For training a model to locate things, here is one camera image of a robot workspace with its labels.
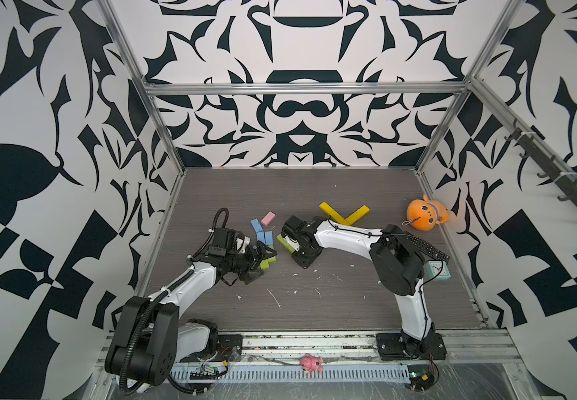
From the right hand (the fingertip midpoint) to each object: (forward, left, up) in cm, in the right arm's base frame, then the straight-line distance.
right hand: (302, 256), depth 93 cm
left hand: (-4, +11, +8) cm, 14 cm away
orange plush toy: (+12, -45, +8) cm, 47 cm away
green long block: (-3, +13, +2) cm, 14 cm away
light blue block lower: (+7, +14, +2) cm, 16 cm away
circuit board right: (-36, -32, -2) cm, 49 cm away
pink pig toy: (-33, -1, +3) cm, 33 cm away
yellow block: (+18, -14, +1) cm, 23 cm away
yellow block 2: (+18, -23, 0) cm, 29 cm away
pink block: (+16, +13, +2) cm, 21 cm away
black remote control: (+2, -46, 0) cm, 47 cm away
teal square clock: (-5, -46, +1) cm, 47 cm away
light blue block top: (+11, +17, +1) cm, 20 cm away
